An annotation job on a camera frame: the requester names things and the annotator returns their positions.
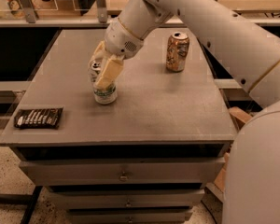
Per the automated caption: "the dark chocolate rxbar wrapper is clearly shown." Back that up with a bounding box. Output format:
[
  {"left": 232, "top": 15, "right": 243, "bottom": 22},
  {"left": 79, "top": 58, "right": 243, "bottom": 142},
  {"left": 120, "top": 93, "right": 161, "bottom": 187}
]
[{"left": 13, "top": 107, "right": 63, "bottom": 129}]

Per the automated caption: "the cardboard box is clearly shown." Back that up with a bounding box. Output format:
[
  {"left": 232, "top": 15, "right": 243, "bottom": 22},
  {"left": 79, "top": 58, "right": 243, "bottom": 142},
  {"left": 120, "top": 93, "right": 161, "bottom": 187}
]
[{"left": 213, "top": 106, "right": 254, "bottom": 193}]

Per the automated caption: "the metal railing frame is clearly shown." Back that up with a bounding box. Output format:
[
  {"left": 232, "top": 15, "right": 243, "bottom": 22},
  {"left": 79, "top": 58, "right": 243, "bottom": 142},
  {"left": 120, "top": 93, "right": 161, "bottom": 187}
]
[{"left": 0, "top": 0, "right": 280, "bottom": 21}]

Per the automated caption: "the gold brown soda can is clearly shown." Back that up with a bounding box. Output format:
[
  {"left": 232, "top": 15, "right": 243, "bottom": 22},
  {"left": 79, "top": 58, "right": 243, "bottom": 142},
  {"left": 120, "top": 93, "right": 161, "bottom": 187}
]
[{"left": 166, "top": 32, "right": 189, "bottom": 72}]

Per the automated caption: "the grey drawer cabinet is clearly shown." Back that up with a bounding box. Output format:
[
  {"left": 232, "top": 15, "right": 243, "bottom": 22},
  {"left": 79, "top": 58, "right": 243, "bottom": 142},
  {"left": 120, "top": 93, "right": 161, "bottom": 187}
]
[{"left": 0, "top": 28, "right": 236, "bottom": 224}]

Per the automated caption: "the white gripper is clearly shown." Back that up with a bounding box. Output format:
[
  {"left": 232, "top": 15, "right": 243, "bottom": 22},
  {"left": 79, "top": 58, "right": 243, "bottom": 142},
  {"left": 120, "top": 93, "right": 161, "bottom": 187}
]
[{"left": 89, "top": 19, "right": 144, "bottom": 89}]

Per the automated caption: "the white green 7up can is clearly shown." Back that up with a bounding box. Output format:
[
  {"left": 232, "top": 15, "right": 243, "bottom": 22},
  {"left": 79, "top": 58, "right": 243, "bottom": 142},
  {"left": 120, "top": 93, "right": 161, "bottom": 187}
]
[{"left": 88, "top": 60, "right": 118, "bottom": 105}]

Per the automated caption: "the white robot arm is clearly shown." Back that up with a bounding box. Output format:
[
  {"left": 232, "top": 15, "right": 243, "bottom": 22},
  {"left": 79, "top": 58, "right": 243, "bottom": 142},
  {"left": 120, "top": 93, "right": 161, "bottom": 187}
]
[{"left": 93, "top": 0, "right": 280, "bottom": 224}]

